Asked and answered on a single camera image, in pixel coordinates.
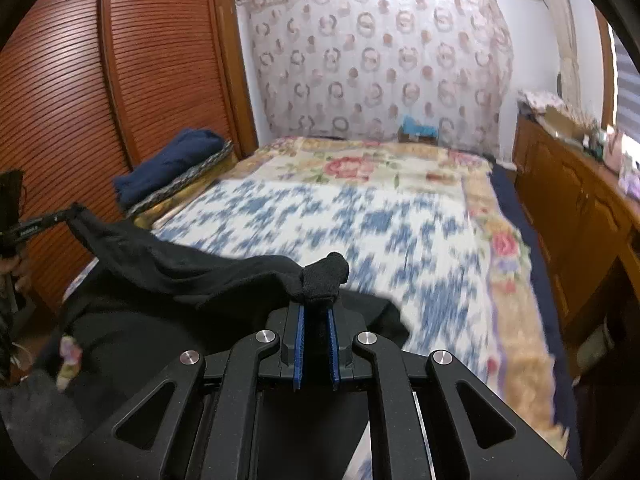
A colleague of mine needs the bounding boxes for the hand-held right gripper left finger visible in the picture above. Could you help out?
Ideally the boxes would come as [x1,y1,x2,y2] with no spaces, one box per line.
[50,302,307,480]

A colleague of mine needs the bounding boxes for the pink bag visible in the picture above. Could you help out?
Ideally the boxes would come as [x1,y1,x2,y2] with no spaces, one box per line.
[605,130,626,168]

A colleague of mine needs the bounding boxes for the open cardboard box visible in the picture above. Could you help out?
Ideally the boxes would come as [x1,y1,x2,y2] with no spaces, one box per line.
[542,105,596,141]

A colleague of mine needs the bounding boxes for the purple plastic bag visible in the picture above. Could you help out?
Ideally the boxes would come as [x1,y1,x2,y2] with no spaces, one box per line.
[617,165,640,193]

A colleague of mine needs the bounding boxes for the person's left hand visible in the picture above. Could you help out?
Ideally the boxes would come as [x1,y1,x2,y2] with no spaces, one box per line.
[0,255,32,293]

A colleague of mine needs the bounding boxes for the beige side curtain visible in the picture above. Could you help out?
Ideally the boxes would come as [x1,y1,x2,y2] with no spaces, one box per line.
[540,0,583,106]

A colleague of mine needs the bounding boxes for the striped window blind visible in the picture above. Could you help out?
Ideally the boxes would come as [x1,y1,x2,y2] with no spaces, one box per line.
[607,25,640,141]

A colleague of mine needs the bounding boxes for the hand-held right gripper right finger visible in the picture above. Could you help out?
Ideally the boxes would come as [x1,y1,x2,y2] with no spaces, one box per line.
[326,305,576,480]

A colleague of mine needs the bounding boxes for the grey patterned cushion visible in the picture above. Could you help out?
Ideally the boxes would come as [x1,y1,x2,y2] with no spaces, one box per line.
[127,140,236,216]

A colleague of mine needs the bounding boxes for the wooden cabinet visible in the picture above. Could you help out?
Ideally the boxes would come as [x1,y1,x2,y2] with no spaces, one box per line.
[512,115,640,376]

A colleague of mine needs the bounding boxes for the white trash bin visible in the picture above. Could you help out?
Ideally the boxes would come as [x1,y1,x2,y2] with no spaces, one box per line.
[575,320,616,376]

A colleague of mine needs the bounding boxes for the circle-patterned sheer curtain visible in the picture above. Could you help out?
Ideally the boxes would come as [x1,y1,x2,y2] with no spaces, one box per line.
[237,0,516,153]

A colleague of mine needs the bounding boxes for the floral blanket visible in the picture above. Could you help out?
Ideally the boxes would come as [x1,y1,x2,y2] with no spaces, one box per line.
[65,135,571,456]

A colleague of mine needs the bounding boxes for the wooden slatted wardrobe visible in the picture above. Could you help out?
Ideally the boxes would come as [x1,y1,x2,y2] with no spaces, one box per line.
[0,0,258,311]

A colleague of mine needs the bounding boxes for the black printed t-shirt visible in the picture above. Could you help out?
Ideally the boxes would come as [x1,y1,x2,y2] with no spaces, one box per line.
[30,207,412,441]

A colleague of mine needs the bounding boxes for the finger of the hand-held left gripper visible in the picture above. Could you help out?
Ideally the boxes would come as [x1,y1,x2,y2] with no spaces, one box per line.
[39,203,86,230]

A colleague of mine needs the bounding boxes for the navy folded cloth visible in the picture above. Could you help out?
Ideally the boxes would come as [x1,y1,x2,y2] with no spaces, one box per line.
[112,128,225,206]

